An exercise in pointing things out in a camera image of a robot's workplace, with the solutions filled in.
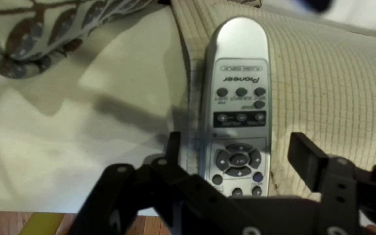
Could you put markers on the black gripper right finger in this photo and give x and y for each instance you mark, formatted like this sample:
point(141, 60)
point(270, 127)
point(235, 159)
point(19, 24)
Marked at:
point(352, 197)

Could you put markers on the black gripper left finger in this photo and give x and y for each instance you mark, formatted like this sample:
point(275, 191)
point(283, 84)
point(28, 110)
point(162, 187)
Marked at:
point(126, 204)

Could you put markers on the silver Pioneer remote control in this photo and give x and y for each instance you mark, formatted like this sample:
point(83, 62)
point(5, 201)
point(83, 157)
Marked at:
point(237, 79)

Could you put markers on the white sofa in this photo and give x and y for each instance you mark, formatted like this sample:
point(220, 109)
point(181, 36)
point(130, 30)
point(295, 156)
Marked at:
point(65, 144)

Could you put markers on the yellow object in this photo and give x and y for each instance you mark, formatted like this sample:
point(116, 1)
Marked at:
point(41, 224)

